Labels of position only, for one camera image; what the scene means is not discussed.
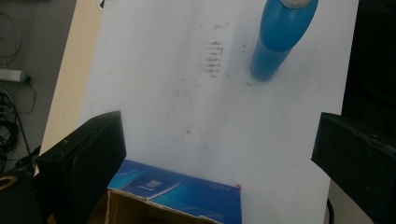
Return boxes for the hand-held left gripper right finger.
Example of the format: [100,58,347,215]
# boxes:
[310,112,396,224]

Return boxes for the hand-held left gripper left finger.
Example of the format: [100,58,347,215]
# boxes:
[35,110,128,224]

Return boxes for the blue cardboard box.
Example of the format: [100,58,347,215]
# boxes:
[104,159,243,224]

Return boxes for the blue bottle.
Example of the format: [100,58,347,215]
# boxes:
[249,0,319,82]

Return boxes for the white power strip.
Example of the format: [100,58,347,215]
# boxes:
[0,68,30,83]

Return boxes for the black cables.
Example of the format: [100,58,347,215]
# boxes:
[0,87,36,175]

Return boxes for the white cable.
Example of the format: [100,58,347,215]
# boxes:
[0,12,23,68]

